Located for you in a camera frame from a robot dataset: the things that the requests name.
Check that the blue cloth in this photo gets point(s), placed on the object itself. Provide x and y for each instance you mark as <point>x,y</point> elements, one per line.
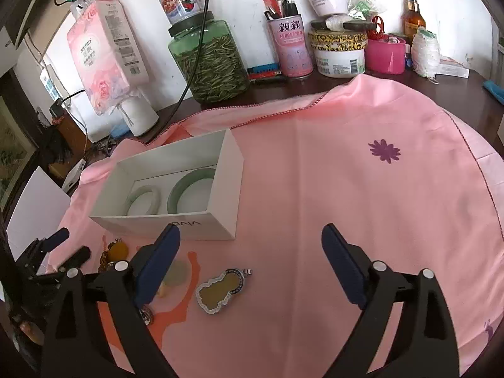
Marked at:
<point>494,90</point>

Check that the framed picture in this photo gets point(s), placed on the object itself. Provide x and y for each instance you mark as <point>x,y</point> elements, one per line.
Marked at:
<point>15,153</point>

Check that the pink cloth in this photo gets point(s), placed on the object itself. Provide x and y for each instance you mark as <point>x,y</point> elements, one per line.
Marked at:
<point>315,185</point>

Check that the gold filigree pendant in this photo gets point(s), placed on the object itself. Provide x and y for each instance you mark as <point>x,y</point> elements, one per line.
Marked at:
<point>104,262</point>

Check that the pink floral tissue pack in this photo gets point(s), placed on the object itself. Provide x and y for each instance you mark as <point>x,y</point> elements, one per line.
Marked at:
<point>106,47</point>

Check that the pink pen holder can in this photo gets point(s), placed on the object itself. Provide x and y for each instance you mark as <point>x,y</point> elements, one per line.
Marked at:
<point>291,47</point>

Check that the green jade bangle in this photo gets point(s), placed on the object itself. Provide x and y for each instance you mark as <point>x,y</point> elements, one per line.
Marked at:
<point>189,175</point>

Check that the pale jade bangle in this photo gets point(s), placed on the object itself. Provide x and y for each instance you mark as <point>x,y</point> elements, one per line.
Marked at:
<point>143,189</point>

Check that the red comb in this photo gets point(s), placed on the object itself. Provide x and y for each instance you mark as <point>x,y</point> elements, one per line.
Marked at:
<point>269,4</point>

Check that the white power strip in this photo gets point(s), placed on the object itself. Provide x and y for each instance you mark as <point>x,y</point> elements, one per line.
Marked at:
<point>73,175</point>

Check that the red scissors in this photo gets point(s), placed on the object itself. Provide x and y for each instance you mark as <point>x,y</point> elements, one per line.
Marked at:
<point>378,27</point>

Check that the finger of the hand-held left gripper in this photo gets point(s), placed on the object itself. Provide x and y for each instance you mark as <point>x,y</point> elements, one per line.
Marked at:
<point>76,257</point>
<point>57,237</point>

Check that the yellow patterned round tin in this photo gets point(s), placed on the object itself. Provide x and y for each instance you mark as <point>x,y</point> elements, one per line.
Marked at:
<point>336,41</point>

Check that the small white carton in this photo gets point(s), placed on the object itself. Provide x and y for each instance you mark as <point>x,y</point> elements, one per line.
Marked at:
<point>453,69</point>

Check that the pale green jade pendant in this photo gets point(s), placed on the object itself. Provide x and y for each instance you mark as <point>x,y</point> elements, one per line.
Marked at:
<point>180,273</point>

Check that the glass jar of tea leaves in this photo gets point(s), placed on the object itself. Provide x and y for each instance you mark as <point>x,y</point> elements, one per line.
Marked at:
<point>208,67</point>

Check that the amber glass bottle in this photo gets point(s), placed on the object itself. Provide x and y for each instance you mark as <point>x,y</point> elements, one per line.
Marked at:
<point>413,21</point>

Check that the white bandage roll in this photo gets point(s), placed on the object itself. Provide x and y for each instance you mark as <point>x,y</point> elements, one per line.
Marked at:
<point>338,22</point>

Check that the white cardboard sheet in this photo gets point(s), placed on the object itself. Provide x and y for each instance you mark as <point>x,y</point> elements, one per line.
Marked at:
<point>35,212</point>

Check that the person's left hand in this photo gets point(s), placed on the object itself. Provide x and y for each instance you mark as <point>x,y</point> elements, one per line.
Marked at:
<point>29,330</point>

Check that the white mesh roll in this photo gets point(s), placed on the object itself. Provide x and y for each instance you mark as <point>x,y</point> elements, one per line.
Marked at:
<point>425,55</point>

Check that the green and white packet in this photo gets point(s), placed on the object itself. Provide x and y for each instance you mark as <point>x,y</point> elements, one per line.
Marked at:
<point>364,8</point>

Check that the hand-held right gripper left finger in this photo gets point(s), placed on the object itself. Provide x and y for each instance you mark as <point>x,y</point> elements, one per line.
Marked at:
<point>157,271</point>

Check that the pink plastic container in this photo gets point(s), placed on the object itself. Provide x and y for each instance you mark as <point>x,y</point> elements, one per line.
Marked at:
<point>384,57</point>

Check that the white cardboard box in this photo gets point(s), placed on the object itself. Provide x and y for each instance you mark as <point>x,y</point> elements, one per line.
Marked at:
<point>214,224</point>

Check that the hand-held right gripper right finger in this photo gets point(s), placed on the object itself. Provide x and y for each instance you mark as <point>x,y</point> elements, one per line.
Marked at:
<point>344,269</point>

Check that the white tub green label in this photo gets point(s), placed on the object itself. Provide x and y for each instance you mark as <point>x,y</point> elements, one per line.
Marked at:
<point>338,63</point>

